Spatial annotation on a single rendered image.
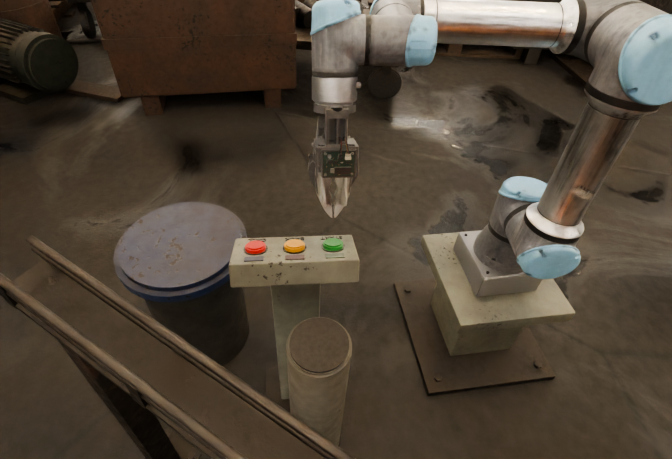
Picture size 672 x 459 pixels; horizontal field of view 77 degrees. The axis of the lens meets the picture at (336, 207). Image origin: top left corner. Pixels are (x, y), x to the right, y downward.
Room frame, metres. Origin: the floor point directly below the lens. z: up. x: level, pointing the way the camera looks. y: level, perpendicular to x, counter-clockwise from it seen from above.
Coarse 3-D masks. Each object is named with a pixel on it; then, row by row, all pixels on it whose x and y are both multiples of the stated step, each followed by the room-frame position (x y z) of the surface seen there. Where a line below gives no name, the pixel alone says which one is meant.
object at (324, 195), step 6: (318, 174) 0.60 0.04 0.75; (318, 180) 0.60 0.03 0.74; (324, 180) 0.58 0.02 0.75; (330, 180) 0.60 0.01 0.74; (318, 186) 0.59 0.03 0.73; (324, 186) 0.58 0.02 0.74; (318, 192) 0.59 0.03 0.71; (324, 192) 0.56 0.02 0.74; (324, 198) 0.55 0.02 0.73; (330, 198) 0.59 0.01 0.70; (324, 204) 0.55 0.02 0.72; (330, 204) 0.58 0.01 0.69; (330, 210) 0.58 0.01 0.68; (330, 216) 0.57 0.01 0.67
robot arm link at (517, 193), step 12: (516, 180) 0.82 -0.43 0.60; (528, 180) 0.82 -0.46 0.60; (504, 192) 0.78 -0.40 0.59; (516, 192) 0.76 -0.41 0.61; (528, 192) 0.76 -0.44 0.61; (540, 192) 0.76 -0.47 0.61; (504, 204) 0.77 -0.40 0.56; (516, 204) 0.75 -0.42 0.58; (528, 204) 0.73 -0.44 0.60; (492, 216) 0.79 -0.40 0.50; (504, 216) 0.74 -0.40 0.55; (504, 228) 0.72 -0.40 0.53
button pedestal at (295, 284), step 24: (240, 240) 0.58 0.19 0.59; (264, 240) 0.58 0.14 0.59; (288, 240) 0.58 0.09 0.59; (312, 240) 0.59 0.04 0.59; (240, 264) 0.49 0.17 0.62; (264, 264) 0.49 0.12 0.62; (288, 264) 0.50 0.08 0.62; (312, 264) 0.50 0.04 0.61; (336, 264) 0.51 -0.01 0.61; (288, 288) 0.52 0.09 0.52; (312, 288) 0.52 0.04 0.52; (288, 312) 0.52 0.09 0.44; (312, 312) 0.52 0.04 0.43; (288, 384) 0.51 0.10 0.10; (288, 408) 0.49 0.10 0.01
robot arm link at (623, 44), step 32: (608, 32) 0.71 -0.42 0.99; (640, 32) 0.65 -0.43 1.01; (608, 64) 0.66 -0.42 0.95; (640, 64) 0.61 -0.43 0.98; (608, 96) 0.64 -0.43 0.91; (640, 96) 0.61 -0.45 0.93; (576, 128) 0.68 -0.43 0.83; (608, 128) 0.63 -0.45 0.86; (576, 160) 0.64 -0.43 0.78; (608, 160) 0.63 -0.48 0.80; (544, 192) 0.68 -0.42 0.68; (576, 192) 0.63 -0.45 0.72; (512, 224) 0.70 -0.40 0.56; (544, 224) 0.63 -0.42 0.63; (576, 224) 0.62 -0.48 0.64; (544, 256) 0.59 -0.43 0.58; (576, 256) 0.59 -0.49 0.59
